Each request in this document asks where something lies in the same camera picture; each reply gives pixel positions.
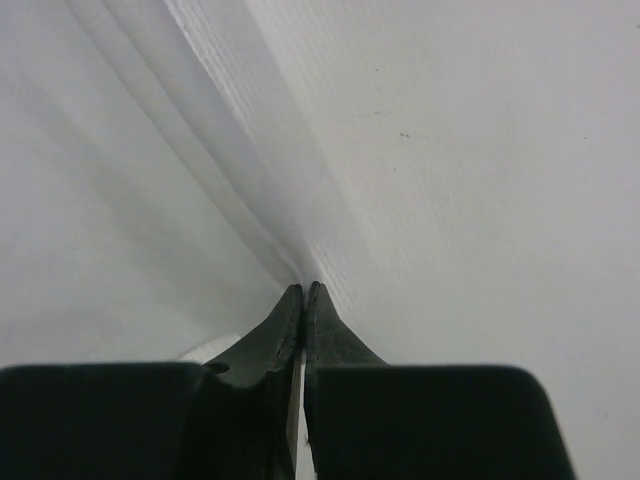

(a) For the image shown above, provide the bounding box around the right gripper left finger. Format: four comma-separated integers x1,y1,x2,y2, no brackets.
1,285,303,479

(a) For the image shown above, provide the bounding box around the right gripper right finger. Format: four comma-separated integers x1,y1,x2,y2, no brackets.
304,282,575,479

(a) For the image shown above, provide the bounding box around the white skirt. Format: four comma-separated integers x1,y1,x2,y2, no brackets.
0,0,321,369

